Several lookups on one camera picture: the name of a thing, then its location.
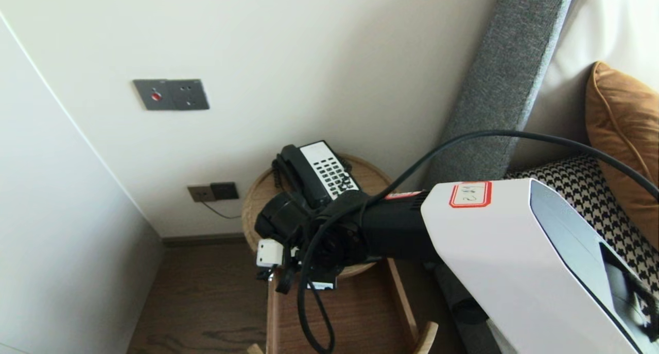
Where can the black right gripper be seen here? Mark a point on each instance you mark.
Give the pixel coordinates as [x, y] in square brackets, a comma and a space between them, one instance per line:
[323, 278]

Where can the round wooden nightstand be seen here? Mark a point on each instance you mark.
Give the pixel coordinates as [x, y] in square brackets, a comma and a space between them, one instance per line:
[255, 210]

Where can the black and white telephone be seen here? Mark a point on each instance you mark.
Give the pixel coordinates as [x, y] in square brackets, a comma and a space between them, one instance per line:
[324, 166]

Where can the black telephone handset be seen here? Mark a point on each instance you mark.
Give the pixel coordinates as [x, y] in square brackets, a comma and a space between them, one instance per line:
[298, 169]

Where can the brown wooden baseboard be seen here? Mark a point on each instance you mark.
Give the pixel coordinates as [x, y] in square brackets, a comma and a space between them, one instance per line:
[206, 240]

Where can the dark grey power socket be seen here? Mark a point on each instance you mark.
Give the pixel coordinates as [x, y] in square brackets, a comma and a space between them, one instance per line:
[225, 191]

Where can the red bordered paper label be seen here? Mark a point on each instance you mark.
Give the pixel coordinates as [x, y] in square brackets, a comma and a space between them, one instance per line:
[470, 194]

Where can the white wardrobe panel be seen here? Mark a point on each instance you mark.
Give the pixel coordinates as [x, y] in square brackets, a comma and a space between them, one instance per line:
[51, 241]

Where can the grey fabric headboard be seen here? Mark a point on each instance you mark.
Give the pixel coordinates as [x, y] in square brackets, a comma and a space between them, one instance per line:
[504, 60]

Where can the black white houndstooth pillow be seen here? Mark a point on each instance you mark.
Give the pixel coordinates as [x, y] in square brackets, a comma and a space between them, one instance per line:
[602, 199]

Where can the brown velvet cushion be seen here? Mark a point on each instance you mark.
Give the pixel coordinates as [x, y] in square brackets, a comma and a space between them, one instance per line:
[623, 138]

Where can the white bed pillow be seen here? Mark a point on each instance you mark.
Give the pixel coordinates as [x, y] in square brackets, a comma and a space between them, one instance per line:
[607, 24]

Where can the grey fabric bed frame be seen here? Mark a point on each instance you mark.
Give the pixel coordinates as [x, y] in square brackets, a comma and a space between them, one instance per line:
[458, 297]

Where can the grey wall switch panel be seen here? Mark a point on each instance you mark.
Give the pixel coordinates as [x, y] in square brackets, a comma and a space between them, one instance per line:
[175, 95]

